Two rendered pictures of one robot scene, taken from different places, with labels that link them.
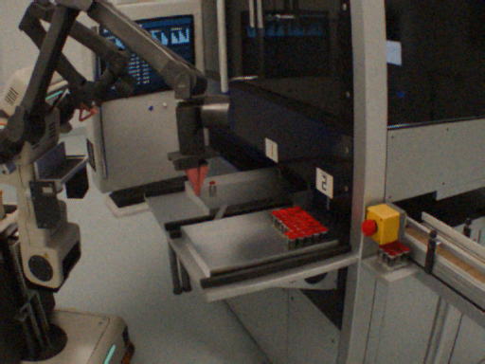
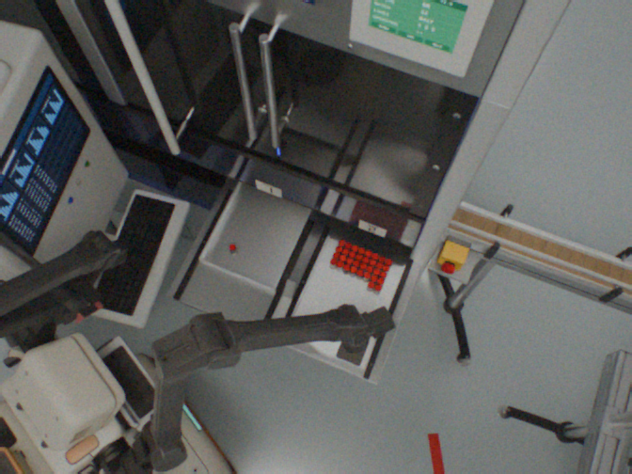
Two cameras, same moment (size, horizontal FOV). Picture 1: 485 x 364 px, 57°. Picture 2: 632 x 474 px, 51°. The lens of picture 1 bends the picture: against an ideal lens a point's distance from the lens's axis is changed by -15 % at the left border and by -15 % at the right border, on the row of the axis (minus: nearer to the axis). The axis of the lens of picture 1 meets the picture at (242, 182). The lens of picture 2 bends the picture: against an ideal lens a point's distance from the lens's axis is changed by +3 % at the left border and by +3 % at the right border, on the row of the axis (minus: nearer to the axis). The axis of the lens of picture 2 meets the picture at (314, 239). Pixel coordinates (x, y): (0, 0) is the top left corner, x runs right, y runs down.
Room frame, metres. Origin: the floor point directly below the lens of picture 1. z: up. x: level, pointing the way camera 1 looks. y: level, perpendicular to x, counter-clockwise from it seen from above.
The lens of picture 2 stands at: (0.92, 0.42, 2.82)
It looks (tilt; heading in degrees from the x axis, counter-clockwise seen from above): 70 degrees down; 313
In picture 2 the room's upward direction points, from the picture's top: 1 degrees clockwise
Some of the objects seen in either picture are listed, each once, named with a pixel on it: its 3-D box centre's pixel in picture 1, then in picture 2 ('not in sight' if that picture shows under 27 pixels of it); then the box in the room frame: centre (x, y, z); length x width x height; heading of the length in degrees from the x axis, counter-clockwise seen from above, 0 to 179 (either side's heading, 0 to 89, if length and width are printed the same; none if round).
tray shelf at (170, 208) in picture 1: (246, 222); (300, 269); (1.38, -0.01, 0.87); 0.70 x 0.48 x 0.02; 21
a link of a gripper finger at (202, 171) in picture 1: (189, 176); not in sight; (1.07, 0.11, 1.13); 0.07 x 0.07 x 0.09; 21
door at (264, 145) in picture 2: (246, 5); (182, 69); (1.78, -0.04, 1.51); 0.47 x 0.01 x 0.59; 21
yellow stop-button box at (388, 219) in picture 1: (385, 223); (453, 253); (1.05, -0.33, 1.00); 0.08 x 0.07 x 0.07; 111
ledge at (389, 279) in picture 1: (395, 265); (454, 257); (1.06, -0.38, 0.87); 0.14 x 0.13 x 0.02; 111
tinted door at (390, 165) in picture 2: (309, 4); (359, 134); (1.36, -0.20, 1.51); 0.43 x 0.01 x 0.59; 21
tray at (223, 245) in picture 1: (257, 240); (345, 299); (1.21, -0.03, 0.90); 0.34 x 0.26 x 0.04; 110
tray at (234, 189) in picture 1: (246, 191); (260, 229); (1.56, -0.01, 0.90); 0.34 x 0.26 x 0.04; 111
